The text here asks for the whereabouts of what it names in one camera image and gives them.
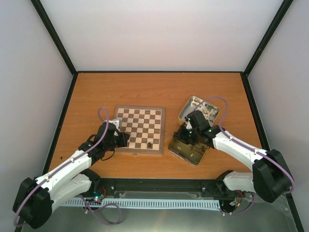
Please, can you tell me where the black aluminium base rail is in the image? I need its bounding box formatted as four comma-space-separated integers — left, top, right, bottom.
87, 178, 250, 199

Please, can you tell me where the wooden folding chess board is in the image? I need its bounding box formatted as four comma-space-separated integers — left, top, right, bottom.
114, 105, 166, 155

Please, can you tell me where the black frame post left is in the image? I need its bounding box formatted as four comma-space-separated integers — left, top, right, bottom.
31, 0, 77, 76

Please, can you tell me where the silver tin tray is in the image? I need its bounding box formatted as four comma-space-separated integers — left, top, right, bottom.
178, 96, 220, 130

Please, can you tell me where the black frame post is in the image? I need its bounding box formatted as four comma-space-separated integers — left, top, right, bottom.
243, 0, 293, 78
31, 0, 77, 76

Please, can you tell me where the pile of white chess pieces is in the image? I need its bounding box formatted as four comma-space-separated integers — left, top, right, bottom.
192, 101, 220, 122

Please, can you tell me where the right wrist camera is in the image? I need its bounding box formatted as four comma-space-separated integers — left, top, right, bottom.
185, 118, 192, 130

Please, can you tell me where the gold tin tray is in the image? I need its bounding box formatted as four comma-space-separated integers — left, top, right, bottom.
168, 131, 210, 166

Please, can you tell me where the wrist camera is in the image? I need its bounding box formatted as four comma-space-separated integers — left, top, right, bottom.
109, 119, 122, 130
185, 118, 192, 130

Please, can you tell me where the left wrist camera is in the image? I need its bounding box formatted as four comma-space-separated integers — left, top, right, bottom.
109, 119, 122, 130

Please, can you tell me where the small green circuit board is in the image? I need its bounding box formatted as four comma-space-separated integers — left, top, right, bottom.
86, 189, 106, 202

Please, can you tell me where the purple cable loop front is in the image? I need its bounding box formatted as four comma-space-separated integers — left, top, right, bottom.
82, 195, 123, 225

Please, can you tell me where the pile of dark chess pieces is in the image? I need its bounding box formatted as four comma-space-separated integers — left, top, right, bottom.
172, 139, 210, 155

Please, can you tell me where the light blue cable duct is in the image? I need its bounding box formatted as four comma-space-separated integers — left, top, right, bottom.
61, 198, 221, 210

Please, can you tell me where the black frame post right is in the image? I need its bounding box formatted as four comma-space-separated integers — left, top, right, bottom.
243, 0, 293, 78

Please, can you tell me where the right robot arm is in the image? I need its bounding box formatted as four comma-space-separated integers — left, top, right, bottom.
173, 110, 295, 203

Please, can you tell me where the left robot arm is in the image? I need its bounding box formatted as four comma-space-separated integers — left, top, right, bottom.
13, 119, 129, 229

